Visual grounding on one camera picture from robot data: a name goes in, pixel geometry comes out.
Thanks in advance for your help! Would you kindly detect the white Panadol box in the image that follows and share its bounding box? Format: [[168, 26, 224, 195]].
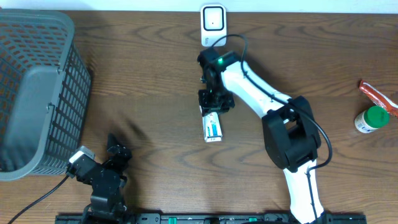
[[202, 112, 223, 143]]

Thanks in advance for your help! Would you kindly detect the red chocolate bar wrapper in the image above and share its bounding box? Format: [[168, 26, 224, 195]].
[[359, 80, 397, 117]]

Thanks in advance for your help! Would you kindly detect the green lid jar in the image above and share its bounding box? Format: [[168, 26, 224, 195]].
[[354, 106, 390, 134]]

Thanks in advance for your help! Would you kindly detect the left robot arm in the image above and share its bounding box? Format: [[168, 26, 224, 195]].
[[73, 133, 132, 223]]

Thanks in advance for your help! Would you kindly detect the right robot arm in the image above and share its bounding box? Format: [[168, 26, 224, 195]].
[[197, 47, 324, 223]]

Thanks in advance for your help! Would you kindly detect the dark grey plastic basket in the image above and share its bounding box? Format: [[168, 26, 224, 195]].
[[1, 9, 92, 181]]

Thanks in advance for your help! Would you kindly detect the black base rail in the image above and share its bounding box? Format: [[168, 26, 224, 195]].
[[55, 212, 368, 224]]

